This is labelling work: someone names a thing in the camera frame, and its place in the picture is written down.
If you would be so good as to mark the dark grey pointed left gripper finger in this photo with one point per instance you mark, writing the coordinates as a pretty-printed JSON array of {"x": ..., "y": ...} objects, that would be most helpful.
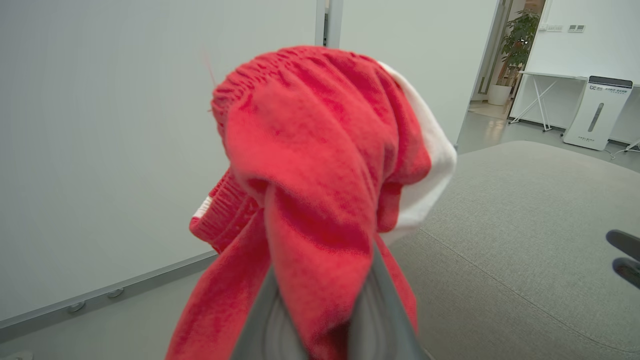
[
  {"x": 624, "y": 243},
  {"x": 628, "y": 271}
]

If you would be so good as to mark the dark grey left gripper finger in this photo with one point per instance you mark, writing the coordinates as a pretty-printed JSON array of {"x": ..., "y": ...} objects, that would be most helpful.
[
  {"x": 267, "y": 330},
  {"x": 381, "y": 320}
]

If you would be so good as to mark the red and white knit garment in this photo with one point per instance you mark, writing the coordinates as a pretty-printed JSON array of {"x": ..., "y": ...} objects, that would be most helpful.
[{"x": 320, "y": 165}]

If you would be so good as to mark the grey fabric sofa seat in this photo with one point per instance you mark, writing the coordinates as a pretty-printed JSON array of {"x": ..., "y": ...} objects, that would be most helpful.
[{"x": 530, "y": 250}]

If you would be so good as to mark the white air purifier unit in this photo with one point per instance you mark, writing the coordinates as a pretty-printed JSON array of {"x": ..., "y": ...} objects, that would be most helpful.
[{"x": 598, "y": 113}]

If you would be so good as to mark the white folding table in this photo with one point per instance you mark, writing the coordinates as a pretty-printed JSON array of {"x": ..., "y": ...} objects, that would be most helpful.
[{"x": 542, "y": 95}]

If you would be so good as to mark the white plant pot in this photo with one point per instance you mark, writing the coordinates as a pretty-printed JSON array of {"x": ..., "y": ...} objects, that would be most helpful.
[{"x": 499, "y": 94}]

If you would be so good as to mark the green potted plant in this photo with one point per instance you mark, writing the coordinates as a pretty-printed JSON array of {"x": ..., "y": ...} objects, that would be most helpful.
[{"x": 519, "y": 45}]

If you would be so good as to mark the white wall switch panel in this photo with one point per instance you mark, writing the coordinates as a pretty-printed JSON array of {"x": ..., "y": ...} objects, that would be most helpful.
[
  {"x": 576, "y": 28},
  {"x": 554, "y": 28}
]

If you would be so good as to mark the grey door frame post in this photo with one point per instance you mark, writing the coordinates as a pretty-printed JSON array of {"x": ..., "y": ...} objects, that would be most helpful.
[{"x": 328, "y": 22}]

